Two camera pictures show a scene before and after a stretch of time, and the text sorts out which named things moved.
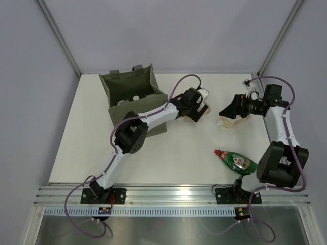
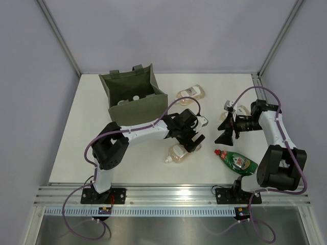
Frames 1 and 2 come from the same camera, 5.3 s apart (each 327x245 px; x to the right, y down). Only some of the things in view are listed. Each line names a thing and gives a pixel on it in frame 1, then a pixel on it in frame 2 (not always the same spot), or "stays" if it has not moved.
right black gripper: x=237 y=107 to x=226 y=138
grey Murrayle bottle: x=122 y=102 stays
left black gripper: x=195 y=115 to x=191 y=146
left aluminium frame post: x=59 y=36 stays
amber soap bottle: x=188 y=119 to x=178 y=152
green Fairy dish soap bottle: x=237 y=163 stays
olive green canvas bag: x=135 y=91 stays
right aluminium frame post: x=279 y=38 stays
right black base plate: x=236 y=196 stays
